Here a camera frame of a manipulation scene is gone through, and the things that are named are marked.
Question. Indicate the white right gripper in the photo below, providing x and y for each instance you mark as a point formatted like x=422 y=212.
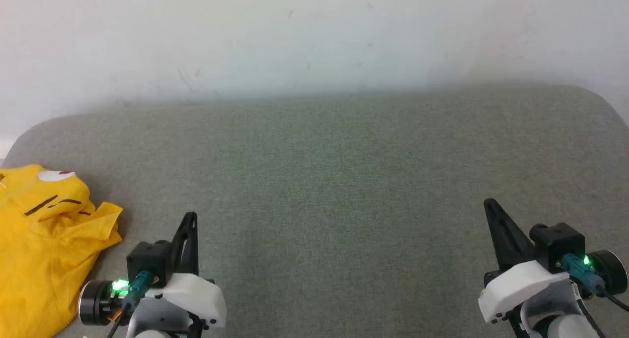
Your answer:
x=516 y=286

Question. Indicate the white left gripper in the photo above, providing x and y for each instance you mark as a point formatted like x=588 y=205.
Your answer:
x=196 y=294

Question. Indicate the yellow cartoon print t-shirt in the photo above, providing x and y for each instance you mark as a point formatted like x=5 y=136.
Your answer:
x=39 y=249

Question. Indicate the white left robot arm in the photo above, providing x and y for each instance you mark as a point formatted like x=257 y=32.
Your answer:
x=157 y=321

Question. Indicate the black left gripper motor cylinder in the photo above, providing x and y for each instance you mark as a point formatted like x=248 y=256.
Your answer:
x=96 y=301

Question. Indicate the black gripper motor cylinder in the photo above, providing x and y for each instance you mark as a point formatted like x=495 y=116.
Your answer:
x=612 y=274
x=96 y=301

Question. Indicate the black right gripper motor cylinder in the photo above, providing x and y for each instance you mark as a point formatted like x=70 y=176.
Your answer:
x=612 y=274

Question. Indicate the grey fabric sofa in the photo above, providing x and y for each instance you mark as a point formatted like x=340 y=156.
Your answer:
x=314 y=181

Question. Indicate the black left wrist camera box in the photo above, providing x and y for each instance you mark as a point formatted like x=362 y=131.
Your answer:
x=147 y=259

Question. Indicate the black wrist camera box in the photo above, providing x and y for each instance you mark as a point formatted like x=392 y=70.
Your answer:
x=560 y=244
x=147 y=259

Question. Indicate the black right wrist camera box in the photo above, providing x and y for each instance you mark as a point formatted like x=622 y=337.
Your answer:
x=560 y=244

